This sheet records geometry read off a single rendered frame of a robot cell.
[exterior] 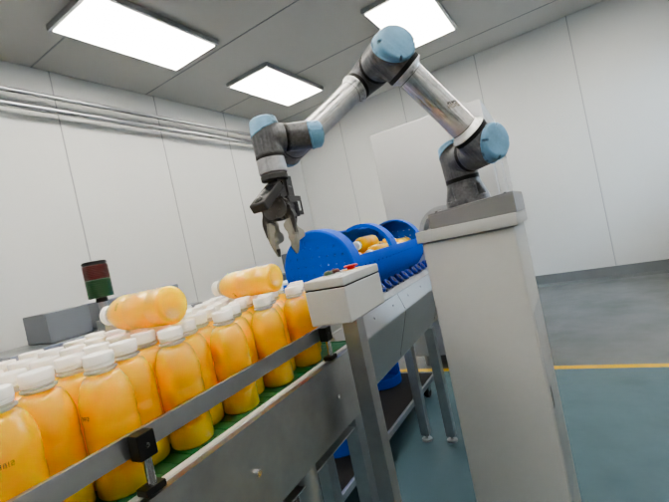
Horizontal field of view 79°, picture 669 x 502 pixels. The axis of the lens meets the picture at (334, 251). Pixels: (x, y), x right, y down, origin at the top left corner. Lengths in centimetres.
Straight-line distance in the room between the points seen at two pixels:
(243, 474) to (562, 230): 580
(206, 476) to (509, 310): 100
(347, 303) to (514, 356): 72
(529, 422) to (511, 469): 18
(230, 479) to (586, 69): 617
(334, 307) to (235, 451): 33
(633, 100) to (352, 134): 384
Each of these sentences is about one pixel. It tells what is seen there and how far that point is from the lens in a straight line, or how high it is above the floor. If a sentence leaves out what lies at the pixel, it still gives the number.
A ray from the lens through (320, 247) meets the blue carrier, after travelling 140.
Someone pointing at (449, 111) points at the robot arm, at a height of 149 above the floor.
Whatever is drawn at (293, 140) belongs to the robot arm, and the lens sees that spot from 110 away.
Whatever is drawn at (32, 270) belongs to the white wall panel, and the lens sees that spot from 440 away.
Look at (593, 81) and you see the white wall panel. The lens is 639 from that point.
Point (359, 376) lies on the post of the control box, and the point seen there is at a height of 86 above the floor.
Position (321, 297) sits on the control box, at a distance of 87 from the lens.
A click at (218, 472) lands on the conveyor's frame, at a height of 86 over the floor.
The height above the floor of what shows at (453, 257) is 104.
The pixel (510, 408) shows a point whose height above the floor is 53.
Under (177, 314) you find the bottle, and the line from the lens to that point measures 77.
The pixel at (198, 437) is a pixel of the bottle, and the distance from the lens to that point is 73.
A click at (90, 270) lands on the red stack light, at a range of 125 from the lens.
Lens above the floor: 117
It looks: 1 degrees down
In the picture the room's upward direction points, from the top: 12 degrees counter-clockwise
